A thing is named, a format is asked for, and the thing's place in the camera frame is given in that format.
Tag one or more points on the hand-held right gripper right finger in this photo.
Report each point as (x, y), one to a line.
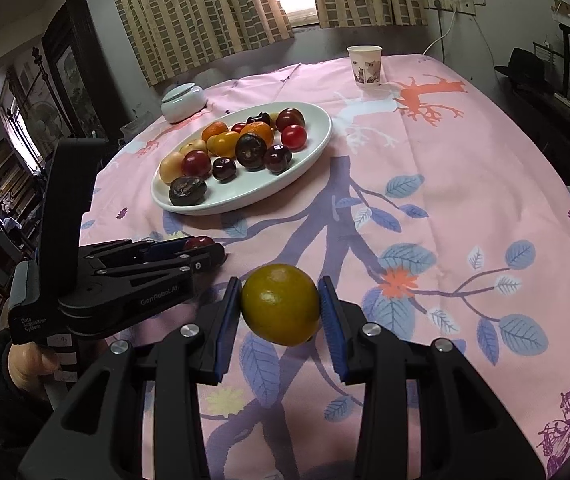
(332, 330)

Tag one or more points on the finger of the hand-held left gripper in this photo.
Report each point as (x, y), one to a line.
(170, 246)
(205, 260)

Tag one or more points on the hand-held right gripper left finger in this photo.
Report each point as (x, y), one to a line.
(227, 330)

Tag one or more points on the shiny dark red fruit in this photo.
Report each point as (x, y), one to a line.
(199, 242)

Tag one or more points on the yellow-green orange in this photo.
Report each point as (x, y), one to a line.
(281, 305)

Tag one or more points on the dark brown mangosteen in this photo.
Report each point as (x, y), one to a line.
(187, 191)

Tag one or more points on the white oval plate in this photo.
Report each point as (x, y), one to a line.
(245, 195)

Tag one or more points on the long pale yellow fruit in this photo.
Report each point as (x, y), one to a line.
(170, 169)

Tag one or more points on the dark purple plum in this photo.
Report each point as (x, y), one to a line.
(224, 169)
(277, 159)

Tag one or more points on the round tan fruit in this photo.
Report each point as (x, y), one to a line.
(187, 147)

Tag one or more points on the yellow orange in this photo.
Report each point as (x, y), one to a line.
(224, 144)

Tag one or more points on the dark patterned mangosteen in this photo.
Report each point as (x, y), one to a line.
(251, 150)

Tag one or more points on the small orange tangerine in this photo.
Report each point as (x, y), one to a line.
(212, 130)

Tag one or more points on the small red tomato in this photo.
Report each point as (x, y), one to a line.
(238, 127)

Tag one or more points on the large orange tangerine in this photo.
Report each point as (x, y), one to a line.
(261, 131)

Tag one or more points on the bright red tomato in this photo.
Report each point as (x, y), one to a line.
(293, 137)

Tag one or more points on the small black fruit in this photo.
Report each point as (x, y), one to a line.
(259, 118)

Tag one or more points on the small tan longan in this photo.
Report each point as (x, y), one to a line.
(274, 120)

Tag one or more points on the dark red plum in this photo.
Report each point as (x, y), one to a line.
(290, 119)

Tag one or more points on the person's left forearm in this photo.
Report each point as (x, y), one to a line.
(0, 425)

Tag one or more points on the person's left hand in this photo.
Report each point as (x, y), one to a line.
(30, 365)

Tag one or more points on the white lidded ceramic jar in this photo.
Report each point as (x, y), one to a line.
(183, 102)

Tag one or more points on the electric fan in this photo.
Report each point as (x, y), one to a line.
(45, 119)

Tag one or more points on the dark wooden framed picture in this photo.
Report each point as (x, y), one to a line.
(80, 70)

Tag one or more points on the pink printed tablecloth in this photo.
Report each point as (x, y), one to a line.
(455, 170)

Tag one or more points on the wide striped curtain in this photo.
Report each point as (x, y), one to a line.
(195, 15)

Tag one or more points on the printed paper cup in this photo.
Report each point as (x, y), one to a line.
(365, 66)

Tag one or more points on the black hat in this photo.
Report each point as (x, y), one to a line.
(522, 67)

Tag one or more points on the white wall power strip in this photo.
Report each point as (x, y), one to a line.
(452, 5)

